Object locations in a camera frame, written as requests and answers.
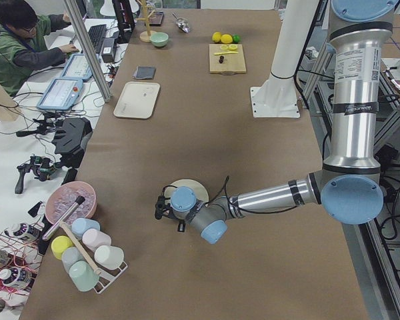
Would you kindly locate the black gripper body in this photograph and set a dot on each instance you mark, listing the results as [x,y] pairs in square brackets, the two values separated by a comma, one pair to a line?
[180,227]

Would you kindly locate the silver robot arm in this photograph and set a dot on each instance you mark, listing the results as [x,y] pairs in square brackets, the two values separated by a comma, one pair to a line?
[347,186]

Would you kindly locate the cream rectangular tray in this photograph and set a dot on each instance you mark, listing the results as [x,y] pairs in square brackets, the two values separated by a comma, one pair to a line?
[137,100]

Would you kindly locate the white round plate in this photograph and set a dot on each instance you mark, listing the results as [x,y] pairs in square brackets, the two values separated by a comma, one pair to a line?
[200,188]

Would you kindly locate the white plastic cup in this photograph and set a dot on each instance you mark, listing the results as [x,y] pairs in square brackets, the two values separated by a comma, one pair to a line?
[108,256]

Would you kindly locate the pink plastic cup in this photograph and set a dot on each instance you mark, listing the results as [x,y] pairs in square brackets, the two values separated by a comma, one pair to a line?
[94,238]

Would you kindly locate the metal muddler stick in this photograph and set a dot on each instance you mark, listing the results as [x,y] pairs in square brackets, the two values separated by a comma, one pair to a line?
[49,233]

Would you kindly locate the blue plastic cup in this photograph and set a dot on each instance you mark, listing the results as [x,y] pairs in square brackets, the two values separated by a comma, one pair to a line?
[81,225]

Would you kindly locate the pink bowl with ice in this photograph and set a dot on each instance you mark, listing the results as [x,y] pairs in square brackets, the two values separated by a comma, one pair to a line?
[65,196]

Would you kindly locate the mint green plastic cup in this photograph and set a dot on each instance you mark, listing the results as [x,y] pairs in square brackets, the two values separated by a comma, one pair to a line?
[83,276]

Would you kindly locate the grey plastic cup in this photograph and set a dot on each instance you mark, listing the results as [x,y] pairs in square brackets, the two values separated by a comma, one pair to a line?
[70,256]

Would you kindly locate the yellow plastic cup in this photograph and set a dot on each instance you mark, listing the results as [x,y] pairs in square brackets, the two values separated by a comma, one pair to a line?
[59,245]

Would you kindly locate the black stand device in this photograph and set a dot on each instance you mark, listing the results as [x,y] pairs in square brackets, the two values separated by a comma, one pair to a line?
[71,140]

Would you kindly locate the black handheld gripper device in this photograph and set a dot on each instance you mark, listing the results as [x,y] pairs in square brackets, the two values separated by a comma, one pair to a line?
[42,167]

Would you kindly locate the grey folded cloth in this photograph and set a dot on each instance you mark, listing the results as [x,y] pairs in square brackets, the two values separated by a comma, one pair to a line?
[144,72]

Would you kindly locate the blue teach pendant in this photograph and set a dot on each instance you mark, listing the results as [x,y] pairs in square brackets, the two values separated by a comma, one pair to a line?
[77,66]
[61,94]

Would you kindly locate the wooden cutting board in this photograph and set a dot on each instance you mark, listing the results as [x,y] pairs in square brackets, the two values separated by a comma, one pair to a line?
[233,64]

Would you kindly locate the mint green bowl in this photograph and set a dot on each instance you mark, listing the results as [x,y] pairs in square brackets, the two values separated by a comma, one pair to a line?
[159,39]

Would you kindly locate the yellow plastic knife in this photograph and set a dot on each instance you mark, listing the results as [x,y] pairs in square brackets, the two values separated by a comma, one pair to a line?
[226,53]

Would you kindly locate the wooden mug tree stand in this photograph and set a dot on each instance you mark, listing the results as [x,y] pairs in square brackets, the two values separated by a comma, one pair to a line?
[147,11]

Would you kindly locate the yellow lemon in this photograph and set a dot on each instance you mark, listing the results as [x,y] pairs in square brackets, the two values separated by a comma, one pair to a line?
[216,37]
[226,39]

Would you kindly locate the green lime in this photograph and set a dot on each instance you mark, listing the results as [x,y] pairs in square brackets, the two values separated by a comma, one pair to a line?
[236,38]

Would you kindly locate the metal scoop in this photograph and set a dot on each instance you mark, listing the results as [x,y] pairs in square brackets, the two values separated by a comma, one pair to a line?
[182,23]

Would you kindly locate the black keyboard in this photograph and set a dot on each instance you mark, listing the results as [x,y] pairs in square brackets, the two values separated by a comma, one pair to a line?
[97,35]

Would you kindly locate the seated person green vest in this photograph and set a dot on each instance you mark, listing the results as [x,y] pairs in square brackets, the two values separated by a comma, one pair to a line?
[22,43]

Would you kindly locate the white wire cup rack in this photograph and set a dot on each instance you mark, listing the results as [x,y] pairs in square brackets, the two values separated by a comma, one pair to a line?
[106,276]

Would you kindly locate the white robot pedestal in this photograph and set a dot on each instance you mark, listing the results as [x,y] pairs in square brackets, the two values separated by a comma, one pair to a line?
[277,97]

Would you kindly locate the aluminium frame post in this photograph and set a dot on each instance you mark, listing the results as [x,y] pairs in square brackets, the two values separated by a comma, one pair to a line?
[87,47]

